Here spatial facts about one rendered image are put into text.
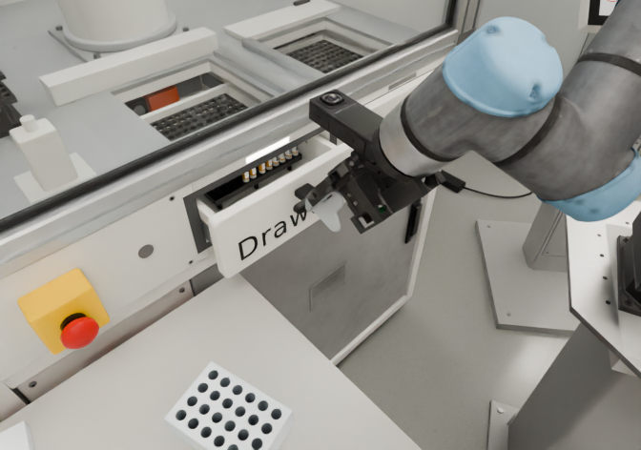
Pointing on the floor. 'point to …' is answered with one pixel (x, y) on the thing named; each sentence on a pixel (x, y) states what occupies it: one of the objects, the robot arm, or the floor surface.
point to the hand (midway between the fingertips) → (320, 195)
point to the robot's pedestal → (580, 392)
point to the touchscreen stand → (528, 272)
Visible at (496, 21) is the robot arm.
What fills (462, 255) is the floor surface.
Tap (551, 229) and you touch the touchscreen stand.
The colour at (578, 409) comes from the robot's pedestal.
